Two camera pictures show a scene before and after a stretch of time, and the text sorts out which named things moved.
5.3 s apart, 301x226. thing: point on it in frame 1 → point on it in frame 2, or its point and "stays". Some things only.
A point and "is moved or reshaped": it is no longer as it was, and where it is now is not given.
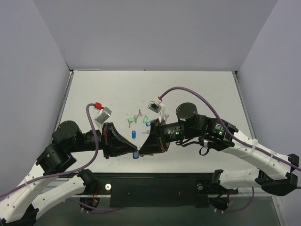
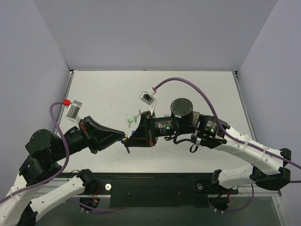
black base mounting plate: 160,189 stays
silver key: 146,154 is moved or reshaped
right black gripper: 157,136 → 149,129
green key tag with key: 130,120 stays
